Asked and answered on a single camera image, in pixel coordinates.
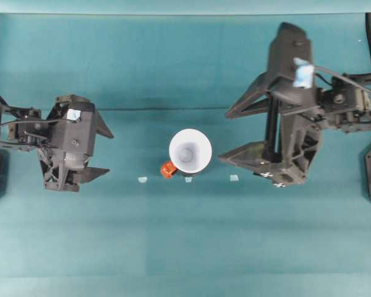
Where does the black cup holder red handle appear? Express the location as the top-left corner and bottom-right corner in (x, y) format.
(160, 160), (210, 179)

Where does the blue-green table cloth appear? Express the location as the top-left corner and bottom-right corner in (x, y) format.
(0, 12), (371, 297)

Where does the pale blue-green backdrop cloth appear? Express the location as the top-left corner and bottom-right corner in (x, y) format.
(0, 0), (371, 15)

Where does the black camera cable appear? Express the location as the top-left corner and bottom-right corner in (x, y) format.
(312, 64), (371, 99)
(0, 118), (79, 131)

